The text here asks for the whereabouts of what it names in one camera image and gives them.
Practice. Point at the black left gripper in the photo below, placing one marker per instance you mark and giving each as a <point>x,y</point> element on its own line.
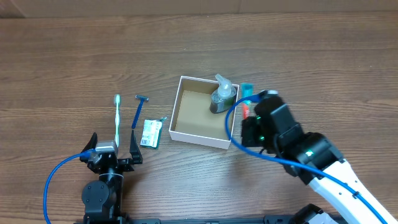
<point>115,162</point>

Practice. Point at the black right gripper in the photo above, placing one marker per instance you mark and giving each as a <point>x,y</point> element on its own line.
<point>249,131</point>

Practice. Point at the green white floss packet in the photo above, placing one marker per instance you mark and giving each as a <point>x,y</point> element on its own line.
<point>151,134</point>

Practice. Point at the green white toothbrush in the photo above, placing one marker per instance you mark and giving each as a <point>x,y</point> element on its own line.
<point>117,102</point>

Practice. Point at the clear soap pump bottle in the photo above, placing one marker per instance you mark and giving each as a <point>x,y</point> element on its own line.
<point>223,98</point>

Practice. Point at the blue disposable razor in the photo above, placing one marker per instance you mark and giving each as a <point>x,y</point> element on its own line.
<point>142,99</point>

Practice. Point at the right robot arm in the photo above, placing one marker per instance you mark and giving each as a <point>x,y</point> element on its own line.
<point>319,164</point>

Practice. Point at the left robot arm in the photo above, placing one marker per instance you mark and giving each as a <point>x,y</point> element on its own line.
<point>103,197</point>

